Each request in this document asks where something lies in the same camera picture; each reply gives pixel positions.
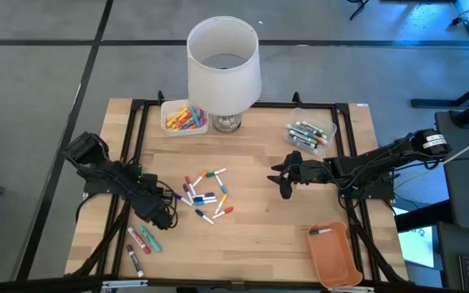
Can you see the green Expo dry-erase marker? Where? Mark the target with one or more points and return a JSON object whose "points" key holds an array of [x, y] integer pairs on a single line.
{"points": [[314, 128]]}

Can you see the purple highlighter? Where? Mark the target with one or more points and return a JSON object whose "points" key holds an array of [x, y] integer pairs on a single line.
{"points": [[203, 119]]}

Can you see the small marker navy cap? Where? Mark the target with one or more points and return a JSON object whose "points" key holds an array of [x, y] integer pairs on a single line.
{"points": [[204, 216]]}

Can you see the silver aluminium bracket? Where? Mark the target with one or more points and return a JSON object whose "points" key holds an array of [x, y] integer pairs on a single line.
{"points": [[350, 289], [124, 284]]}

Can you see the yellow highlighter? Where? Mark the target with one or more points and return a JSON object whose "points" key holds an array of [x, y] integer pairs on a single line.
{"points": [[174, 115]]}

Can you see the black chair base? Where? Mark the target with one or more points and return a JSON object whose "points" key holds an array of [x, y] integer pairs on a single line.
{"points": [[358, 8]]}

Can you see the brown Expo dry-erase marker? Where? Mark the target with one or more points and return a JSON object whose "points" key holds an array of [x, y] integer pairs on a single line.
{"points": [[134, 261]]}

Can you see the small marker red cap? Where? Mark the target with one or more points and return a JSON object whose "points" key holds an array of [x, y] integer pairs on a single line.
{"points": [[222, 212], [190, 185]]}

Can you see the black Expo dry-erase marker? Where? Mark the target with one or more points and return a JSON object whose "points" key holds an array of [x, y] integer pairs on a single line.
{"points": [[301, 143]]}

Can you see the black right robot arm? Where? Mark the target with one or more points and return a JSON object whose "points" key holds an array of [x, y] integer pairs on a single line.
{"points": [[381, 160]]}

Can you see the blue highlighter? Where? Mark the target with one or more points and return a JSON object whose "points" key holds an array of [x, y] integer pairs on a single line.
{"points": [[195, 116]]}

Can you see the orange plastic bin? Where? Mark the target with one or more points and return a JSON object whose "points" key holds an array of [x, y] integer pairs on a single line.
{"points": [[336, 260]]}

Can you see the red highlighter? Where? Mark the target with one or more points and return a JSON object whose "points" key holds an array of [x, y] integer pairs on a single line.
{"points": [[191, 127], [185, 123]]}

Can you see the black stand leg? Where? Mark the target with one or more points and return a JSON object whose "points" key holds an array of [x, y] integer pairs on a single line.
{"points": [[434, 103]]}

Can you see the dark grey side desk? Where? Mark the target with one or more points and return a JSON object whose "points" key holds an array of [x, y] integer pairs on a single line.
{"points": [[466, 195]]}

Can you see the white plastic bin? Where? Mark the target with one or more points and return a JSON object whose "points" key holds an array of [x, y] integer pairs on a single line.
{"points": [[164, 118]]}

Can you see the red Expo dry-erase marker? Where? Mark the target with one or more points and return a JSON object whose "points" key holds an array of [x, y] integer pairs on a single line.
{"points": [[138, 240]]}

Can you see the teal Expo dry-erase marker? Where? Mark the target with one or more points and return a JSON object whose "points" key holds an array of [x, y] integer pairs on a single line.
{"points": [[299, 131]]}

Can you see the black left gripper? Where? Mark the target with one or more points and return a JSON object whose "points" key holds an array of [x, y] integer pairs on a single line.
{"points": [[157, 211]]}

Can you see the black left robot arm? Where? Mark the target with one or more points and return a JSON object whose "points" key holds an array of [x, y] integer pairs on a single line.
{"points": [[116, 179]]}

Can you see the clear plastic bin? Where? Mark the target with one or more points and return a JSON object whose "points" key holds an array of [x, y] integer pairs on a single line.
{"points": [[329, 130]]}

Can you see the table lamp white shade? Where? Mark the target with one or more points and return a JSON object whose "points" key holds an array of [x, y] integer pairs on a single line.
{"points": [[222, 85]]}

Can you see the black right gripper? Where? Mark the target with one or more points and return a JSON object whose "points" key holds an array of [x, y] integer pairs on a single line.
{"points": [[308, 171]]}

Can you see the teal highlighter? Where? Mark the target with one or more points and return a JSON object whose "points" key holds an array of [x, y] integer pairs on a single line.
{"points": [[150, 239]]}

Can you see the small marker light blue cap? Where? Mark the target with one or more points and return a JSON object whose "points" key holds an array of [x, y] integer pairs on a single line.
{"points": [[221, 184]]}

